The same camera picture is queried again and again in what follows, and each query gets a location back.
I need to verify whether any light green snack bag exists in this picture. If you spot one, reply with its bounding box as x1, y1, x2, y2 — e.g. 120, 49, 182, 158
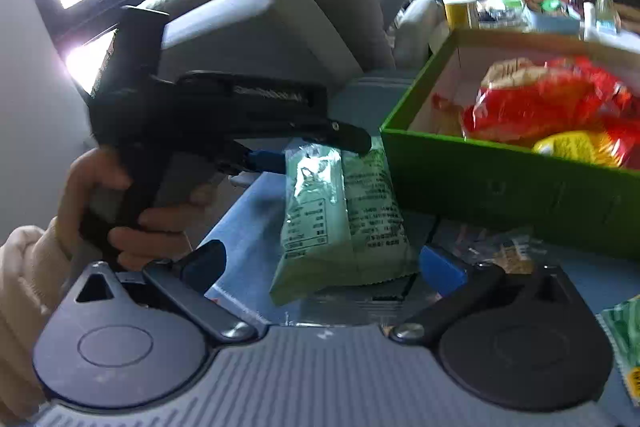
269, 136, 418, 306

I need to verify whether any red snack bag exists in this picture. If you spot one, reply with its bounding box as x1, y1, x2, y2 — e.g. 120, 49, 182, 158
460, 56, 639, 168

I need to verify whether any person's left hand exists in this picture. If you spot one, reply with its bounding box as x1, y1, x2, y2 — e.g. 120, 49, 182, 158
55, 147, 216, 270

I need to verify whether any blue striped cloth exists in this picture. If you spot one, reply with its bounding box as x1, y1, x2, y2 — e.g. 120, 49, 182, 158
201, 144, 614, 426

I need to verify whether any small clear bread packet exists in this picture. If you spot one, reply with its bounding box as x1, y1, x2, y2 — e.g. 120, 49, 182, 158
434, 221, 555, 274

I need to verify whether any green cardboard box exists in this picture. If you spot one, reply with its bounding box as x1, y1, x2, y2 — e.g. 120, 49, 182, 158
381, 29, 639, 260

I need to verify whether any grey sofa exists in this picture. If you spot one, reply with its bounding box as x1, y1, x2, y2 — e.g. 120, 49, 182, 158
139, 0, 417, 88

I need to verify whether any yellow tin can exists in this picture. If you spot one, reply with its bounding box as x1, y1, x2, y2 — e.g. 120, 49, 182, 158
442, 0, 478, 30

